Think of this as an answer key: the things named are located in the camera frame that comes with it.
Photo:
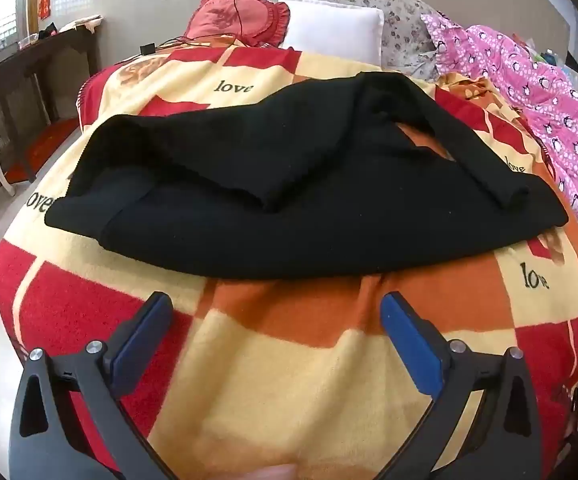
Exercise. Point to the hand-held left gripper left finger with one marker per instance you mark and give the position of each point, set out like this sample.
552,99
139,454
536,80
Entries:
139,342

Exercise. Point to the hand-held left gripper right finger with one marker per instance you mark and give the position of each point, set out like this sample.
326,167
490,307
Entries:
409,345

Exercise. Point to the black pants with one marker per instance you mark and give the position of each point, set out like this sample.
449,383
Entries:
294,185

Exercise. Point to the red orange yellow printed blanket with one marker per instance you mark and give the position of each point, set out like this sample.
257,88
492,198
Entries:
289,360

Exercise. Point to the pink penguin print quilt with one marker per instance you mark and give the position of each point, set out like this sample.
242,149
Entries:
534,95

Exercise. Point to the red floor mat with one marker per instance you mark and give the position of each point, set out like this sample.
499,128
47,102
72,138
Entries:
49,145

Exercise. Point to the black power adapter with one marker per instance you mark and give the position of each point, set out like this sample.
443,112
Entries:
147,49

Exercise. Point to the dark wooden console table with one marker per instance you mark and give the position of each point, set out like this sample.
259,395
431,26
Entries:
44,55

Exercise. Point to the grey floral pillow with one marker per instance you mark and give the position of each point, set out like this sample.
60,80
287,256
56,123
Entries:
399,15

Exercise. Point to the black item on table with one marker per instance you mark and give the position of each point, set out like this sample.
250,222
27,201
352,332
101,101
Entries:
48,32

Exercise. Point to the peach cloth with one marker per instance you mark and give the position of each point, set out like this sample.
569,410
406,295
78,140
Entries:
84,22

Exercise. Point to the white pillow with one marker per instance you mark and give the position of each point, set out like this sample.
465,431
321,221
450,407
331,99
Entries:
334,27

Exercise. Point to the red ruffled pillow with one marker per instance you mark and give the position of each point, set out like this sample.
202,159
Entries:
229,17

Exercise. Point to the red paper wall decoration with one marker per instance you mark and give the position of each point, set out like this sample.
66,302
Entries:
45,5

